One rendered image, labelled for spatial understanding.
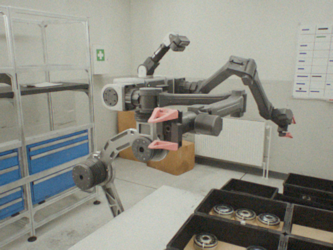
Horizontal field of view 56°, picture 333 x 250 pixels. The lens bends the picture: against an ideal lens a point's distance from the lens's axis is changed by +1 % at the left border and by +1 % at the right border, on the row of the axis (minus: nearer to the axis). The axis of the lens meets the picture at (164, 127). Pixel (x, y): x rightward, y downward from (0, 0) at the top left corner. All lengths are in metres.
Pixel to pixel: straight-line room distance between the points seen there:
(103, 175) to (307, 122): 2.91
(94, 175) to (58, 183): 1.24
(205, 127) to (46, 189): 2.47
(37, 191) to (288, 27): 3.36
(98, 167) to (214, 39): 2.97
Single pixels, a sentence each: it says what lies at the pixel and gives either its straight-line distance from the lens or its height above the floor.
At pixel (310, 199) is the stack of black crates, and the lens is 2.82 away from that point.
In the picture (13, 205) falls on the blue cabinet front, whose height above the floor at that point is 0.40.
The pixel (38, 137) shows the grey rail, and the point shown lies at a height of 0.93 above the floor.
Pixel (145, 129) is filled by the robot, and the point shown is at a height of 1.24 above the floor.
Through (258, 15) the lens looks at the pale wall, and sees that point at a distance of 4.35.
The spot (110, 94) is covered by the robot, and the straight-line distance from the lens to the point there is 1.46.
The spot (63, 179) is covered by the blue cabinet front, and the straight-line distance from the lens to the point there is 3.25.
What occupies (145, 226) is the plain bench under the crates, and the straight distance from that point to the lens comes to 1.83.
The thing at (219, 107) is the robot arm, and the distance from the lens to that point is 1.04.
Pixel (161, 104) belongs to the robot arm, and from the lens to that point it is 1.32.
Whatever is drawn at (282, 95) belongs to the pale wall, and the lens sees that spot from 4.27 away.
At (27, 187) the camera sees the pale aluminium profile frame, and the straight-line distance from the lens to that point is 2.99.
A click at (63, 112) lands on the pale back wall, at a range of 4.24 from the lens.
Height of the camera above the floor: 1.64
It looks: 13 degrees down
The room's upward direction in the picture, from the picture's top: straight up
